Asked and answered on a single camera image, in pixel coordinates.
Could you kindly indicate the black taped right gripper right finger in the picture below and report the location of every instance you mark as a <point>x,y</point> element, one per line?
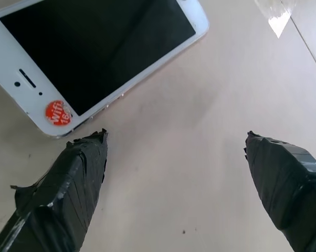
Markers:
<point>286,183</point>

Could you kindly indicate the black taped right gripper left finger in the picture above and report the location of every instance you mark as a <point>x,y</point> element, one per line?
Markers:
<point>58,199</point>

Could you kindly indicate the clear plastic phone case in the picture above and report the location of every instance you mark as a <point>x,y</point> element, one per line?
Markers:
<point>277,23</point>

